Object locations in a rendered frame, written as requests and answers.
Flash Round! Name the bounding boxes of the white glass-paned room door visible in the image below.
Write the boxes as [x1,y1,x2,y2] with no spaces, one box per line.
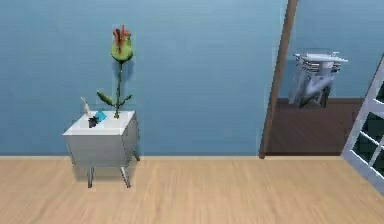
[340,53,384,196]

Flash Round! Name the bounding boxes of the white bedside table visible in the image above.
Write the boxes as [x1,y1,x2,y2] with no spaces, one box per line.
[62,110,141,189]

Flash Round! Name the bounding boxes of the green stemmed flower plant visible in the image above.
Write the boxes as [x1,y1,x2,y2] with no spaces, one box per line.
[96,24,135,120]

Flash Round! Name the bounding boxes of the grey folded rack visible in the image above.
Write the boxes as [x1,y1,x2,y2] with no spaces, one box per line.
[288,50,349,109]

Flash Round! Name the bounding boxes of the blue and black small object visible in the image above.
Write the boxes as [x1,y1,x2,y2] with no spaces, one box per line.
[87,111,108,129]

